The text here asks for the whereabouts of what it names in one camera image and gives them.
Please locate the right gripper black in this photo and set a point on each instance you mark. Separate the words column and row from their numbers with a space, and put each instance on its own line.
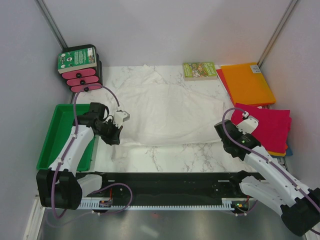
column 241, row 133

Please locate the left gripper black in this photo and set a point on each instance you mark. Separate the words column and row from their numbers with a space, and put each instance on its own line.
column 114, row 139

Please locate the white t shirt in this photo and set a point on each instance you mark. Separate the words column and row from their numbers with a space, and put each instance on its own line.
column 163, row 111

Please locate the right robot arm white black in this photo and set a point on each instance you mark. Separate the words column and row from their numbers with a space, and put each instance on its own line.
column 296, row 203

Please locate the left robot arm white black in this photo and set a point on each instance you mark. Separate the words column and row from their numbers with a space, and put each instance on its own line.
column 57, row 185

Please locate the magenta folded t shirt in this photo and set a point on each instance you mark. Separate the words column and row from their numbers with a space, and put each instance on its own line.
column 273, row 127

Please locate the green plastic tray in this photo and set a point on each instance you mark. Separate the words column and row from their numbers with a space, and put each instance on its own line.
column 58, row 133

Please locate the black pink drawer stand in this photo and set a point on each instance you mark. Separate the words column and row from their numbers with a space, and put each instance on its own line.
column 78, row 79

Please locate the orange plastic folder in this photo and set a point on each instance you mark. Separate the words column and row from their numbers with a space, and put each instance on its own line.
column 247, row 85

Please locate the red folder under orange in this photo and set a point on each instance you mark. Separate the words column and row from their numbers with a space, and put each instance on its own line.
column 223, row 80

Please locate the green book on stand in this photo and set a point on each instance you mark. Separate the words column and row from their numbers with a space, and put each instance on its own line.
column 76, row 60

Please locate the light green book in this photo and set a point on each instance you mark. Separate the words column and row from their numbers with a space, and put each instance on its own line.
column 199, row 71

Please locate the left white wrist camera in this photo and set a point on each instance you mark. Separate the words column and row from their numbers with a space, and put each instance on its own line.
column 120, row 117

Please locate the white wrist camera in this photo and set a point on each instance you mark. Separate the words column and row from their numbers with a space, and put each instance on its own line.
column 248, row 124
column 120, row 117

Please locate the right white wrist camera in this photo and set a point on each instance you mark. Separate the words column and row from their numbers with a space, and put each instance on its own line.
column 248, row 124

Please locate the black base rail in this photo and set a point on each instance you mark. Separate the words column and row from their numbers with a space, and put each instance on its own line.
column 173, row 189

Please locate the white slotted cable duct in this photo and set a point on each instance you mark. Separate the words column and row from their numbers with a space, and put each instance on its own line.
column 101, row 204

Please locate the left aluminium frame post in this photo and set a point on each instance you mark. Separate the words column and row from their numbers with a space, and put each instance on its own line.
column 51, row 23

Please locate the aluminium frame post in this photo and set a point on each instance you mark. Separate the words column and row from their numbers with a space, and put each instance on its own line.
column 279, row 28
column 51, row 23

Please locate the right aluminium frame post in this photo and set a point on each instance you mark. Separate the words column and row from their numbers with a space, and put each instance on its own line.
column 279, row 28

